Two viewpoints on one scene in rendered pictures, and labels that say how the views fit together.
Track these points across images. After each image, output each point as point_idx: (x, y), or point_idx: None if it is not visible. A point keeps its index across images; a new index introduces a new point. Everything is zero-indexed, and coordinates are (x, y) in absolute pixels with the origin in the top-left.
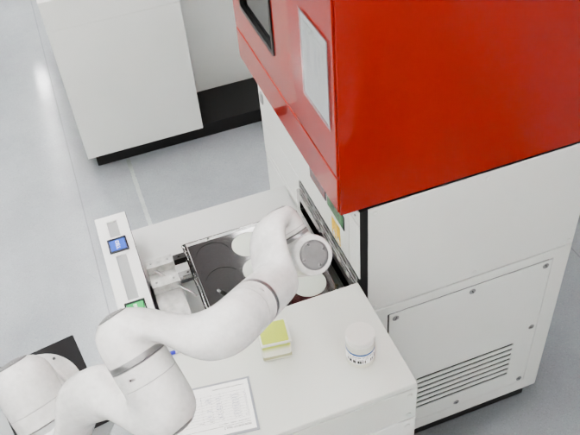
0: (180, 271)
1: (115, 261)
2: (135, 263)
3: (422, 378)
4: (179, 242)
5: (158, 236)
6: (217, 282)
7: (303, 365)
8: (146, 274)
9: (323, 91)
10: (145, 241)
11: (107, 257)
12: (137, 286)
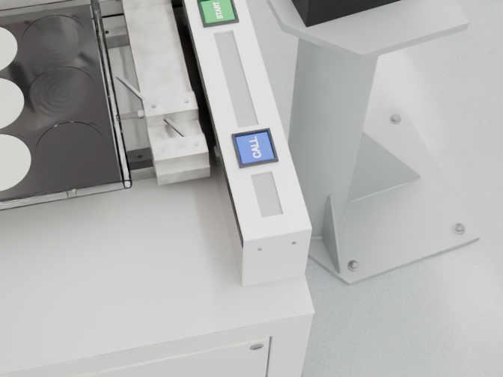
0: (148, 195)
1: (259, 111)
2: (219, 100)
3: None
4: (144, 268)
5: (188, 294)
6: (74, 90)
7: None
8: (217, 200)
9: None
10: (217, 287)
11: (275, 124)
12: (215, 52)
